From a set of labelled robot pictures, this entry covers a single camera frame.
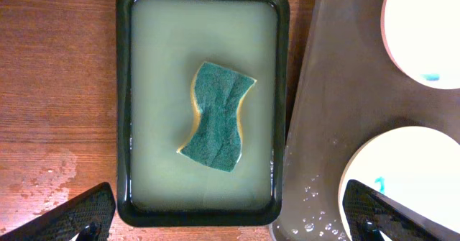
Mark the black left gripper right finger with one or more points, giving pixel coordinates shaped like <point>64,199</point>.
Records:
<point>371,216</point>

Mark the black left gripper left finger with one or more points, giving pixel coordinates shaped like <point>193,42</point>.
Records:
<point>88,216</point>

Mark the green yellow sponge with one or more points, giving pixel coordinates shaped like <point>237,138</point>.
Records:
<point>216,137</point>

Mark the large brown serving tray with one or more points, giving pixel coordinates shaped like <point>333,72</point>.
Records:
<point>349,91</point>

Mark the dark green water tray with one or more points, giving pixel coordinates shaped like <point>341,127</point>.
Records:
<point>160,46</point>

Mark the white plate pink rim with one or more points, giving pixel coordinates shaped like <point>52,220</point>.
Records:
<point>421,38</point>

